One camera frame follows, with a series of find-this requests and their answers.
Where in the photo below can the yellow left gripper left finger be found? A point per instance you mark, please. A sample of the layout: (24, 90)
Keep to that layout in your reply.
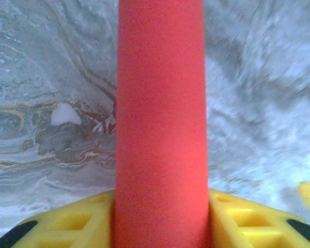
(67, 224)

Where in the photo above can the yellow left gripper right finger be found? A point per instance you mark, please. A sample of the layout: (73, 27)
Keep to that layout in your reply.
(253, 227)

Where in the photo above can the red cloth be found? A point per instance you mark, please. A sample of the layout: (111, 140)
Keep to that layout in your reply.
(160, 103)

